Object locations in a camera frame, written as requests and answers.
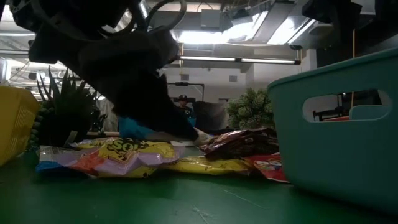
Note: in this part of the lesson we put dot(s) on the red Skittles pack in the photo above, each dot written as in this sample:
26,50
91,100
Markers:
269,166

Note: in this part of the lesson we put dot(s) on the orange plastic basket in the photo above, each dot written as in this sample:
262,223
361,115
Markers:
337,118

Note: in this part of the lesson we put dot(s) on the pale green pinecone plant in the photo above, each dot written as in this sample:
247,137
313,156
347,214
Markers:
252,109

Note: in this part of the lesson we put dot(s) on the green table mat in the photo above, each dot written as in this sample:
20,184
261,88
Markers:
124,202

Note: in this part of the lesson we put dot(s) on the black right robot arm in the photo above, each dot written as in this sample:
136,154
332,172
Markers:
335,9

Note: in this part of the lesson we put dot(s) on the black frame stand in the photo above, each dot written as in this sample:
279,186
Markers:
192,84

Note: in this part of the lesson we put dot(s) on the black chair back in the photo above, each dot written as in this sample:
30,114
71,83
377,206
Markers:
211,115

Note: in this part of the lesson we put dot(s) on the grey ceiling box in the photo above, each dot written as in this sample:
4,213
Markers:
211,18

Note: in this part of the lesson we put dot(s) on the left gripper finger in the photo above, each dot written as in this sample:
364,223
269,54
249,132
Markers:
140,115
171,115

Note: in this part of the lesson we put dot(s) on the teal plastic basket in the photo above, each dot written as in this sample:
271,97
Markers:
342,161

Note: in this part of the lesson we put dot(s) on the red brown chocolate bar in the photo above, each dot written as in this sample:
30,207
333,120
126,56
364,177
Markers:
245,143

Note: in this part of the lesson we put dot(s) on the grey wall vent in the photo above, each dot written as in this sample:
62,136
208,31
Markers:
233,78
185,77

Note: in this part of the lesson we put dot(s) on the dark blue plastic tray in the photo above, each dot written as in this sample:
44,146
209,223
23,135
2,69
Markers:
130,129

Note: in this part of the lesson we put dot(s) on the long ceiling light bar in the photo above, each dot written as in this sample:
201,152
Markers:
217,58

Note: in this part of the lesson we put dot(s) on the person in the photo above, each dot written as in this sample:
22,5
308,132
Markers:
183,99

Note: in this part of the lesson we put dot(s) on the yellow Sour Patch pack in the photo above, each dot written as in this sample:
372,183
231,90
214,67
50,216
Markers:
130,155
208,165

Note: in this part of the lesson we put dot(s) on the succulent plant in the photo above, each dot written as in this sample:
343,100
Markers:
68,115

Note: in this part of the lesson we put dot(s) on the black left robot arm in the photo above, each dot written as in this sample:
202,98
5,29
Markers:
62,15

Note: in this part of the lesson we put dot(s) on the yellow plastic basket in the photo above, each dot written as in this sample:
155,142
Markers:
15,124

